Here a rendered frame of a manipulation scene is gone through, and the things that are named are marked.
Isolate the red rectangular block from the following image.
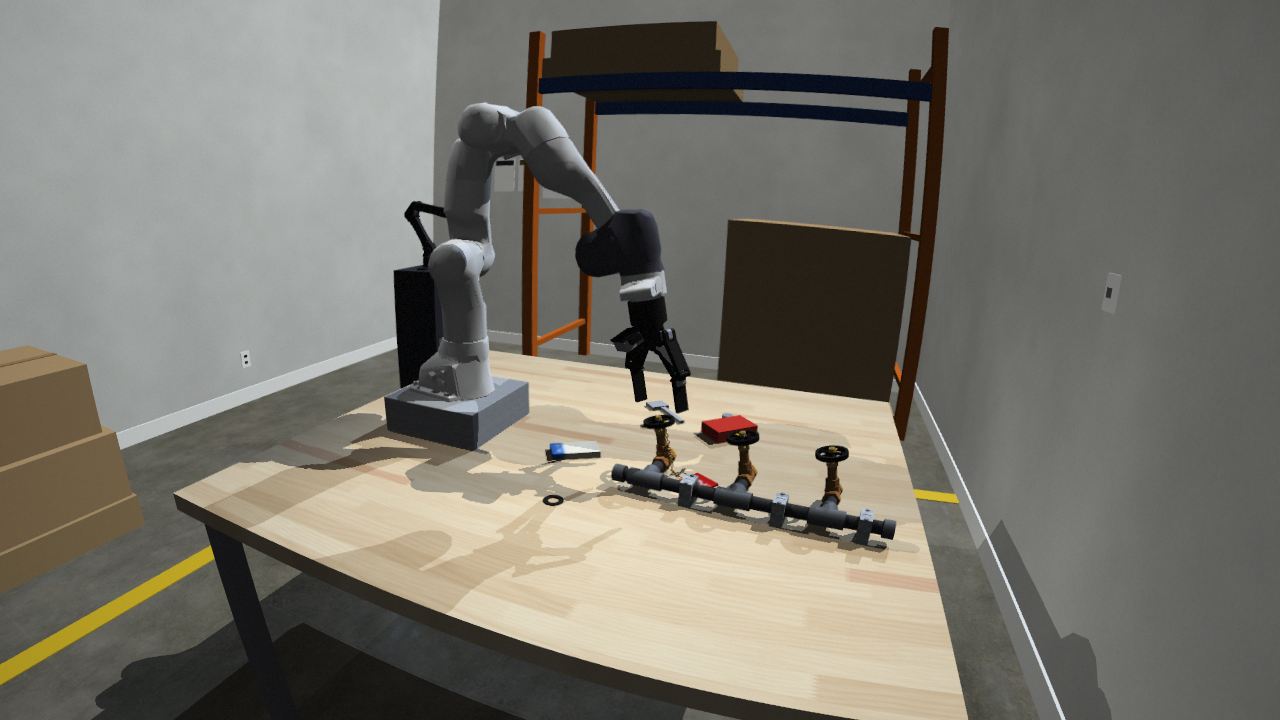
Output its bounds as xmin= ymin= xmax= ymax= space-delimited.
xmin=701 ymin=415 xmax=758 ymax=445

